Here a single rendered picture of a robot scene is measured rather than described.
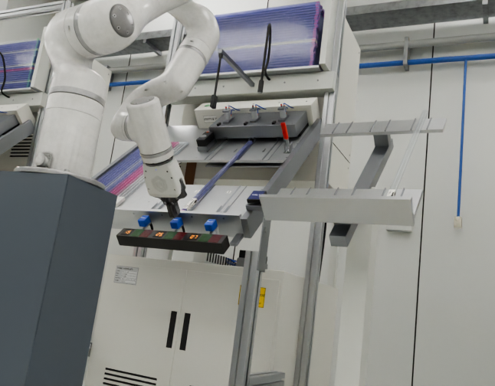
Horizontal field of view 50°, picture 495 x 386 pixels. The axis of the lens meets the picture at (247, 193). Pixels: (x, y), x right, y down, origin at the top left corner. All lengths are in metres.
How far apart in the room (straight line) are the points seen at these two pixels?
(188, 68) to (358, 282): 0.71
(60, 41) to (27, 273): 0.53
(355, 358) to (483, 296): 1.96
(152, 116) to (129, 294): 0.81
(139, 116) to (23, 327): 0.56
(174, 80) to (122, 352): 0.98
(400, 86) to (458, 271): 1.21
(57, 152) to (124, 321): 0.94
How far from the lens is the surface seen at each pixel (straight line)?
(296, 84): 2.06
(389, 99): 3.58
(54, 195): 1.10
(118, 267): 2.01
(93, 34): 1.24
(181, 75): 1.45
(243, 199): 1.54
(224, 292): 1.77
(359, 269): 1.35
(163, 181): 1.42
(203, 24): 1.57
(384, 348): 3.28
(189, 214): 1.50
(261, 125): 1.90
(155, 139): 1.36
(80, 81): 1.21
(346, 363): 1.35
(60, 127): 1.19
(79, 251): 1.14
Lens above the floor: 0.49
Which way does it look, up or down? 12 degrees up
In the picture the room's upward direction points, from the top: 8 degrees clockwise
